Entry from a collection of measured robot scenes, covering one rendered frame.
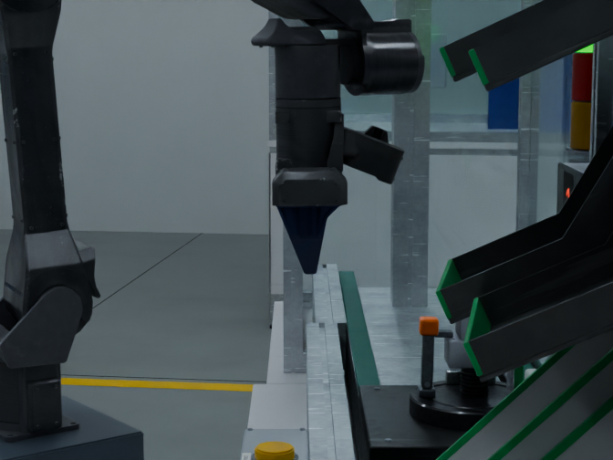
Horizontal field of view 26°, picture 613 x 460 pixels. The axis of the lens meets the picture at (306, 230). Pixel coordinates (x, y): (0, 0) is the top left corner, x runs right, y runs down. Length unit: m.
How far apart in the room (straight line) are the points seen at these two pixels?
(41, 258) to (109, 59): 8.46
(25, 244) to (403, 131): 1.27
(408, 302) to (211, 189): 7.14
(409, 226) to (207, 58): 7.12
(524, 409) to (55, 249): 0.39
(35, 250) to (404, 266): 1.29
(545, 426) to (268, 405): 1.03
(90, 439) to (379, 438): 0.39
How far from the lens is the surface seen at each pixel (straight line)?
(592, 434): 0.88
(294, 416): 1.84
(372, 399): 1.52
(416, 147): 2.26
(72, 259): 1.07
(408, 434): 1.39
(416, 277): 2.29
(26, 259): 1.06
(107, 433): 1.09
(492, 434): 1.04
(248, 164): 9.33
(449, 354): 1.43
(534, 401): 1.03
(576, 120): 1.40
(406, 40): 1.19
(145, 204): 9.52
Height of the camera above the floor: 1.38
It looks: 8 degrees down
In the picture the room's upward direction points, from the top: straight up
